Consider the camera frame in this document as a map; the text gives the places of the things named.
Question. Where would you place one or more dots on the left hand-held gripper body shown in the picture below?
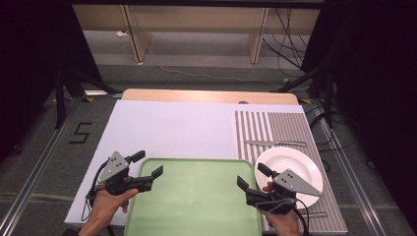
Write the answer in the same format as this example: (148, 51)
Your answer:
(113, 168)

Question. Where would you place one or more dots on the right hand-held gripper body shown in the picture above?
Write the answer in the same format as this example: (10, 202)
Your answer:
(290, 183)

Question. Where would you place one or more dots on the silver fork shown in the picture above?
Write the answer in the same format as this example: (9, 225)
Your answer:
(316, 215)

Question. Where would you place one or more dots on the green plastic tray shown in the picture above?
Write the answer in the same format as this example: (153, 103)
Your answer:
(193, 200)

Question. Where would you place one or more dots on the person's left hand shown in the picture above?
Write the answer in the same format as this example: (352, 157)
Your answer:
(106, 205)

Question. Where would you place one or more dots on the person's right hand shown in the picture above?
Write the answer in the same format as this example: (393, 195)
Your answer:
(285, 223)

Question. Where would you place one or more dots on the white round plate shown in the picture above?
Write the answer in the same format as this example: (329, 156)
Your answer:
(288, 160)

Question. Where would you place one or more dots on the white board sheet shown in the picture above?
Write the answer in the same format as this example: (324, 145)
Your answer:
(170, 131)

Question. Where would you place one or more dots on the grey striped placemat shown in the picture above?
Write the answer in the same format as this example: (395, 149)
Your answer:
(288, 128)

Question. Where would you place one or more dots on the black metal stand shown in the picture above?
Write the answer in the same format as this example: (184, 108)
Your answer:
(327, 95)
(60, 98)

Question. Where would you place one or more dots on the white plug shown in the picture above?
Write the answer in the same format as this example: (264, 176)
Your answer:
(122, 33)

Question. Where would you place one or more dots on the black curtain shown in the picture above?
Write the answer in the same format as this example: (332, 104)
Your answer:
(377, 82)
(29, 65)

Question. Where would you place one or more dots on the light wooden shelf unit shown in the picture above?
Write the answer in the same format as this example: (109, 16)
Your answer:
(196, 19)

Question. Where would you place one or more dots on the aluminium floor rail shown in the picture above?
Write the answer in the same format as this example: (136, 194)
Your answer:
(36, 177)
(360, 193)

